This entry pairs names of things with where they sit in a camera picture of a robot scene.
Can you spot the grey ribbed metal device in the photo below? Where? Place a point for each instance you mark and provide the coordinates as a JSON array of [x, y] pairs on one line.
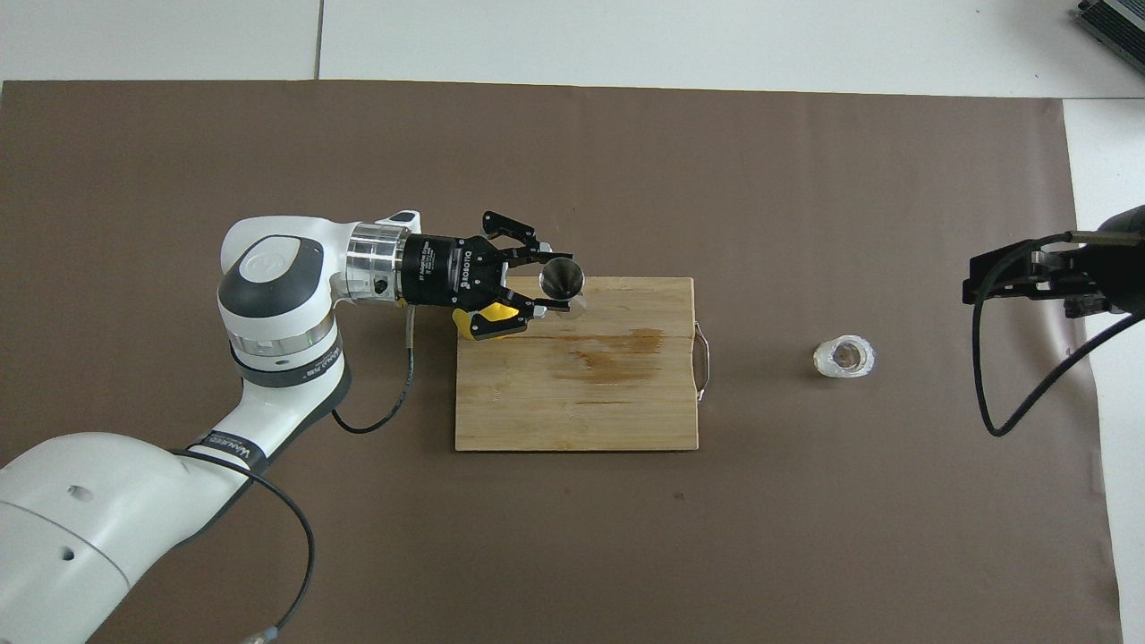
[[1118, 27]]

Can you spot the yellow lemon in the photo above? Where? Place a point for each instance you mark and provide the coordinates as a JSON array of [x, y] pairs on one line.
[[499, 312]]

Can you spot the brown paper table mat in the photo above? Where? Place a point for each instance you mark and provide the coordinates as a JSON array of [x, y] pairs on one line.
[[626, 555]]

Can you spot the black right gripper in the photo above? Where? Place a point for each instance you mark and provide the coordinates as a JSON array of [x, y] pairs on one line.
[[1118, 268]]

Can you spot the steel double jigger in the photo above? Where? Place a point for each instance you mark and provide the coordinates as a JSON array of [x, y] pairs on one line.
[[559, 275]]

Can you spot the wooden cutting board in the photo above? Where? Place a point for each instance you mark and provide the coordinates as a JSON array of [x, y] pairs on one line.
[[555, 411]]

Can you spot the small clear cup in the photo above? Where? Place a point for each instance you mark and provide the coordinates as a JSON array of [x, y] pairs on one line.
[[823, 360]]

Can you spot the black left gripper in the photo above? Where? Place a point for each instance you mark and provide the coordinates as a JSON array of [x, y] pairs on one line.
[[447, 271]]

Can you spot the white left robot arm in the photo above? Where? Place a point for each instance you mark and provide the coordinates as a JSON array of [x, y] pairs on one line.
[[268, 295]]

